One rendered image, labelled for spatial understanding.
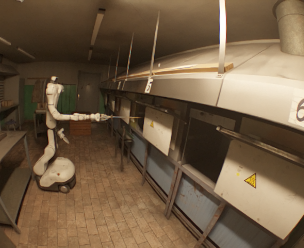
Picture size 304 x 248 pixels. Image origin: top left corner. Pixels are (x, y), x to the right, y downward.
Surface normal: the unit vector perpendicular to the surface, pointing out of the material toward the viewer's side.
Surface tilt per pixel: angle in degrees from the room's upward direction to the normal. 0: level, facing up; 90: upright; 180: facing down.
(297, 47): 90
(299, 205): 90
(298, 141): 90
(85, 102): 90
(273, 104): 80
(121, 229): 0
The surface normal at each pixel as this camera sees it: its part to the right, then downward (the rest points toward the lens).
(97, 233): 0.12, -0.97
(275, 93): -0.84, -0.18
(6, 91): 0.46, 0.25
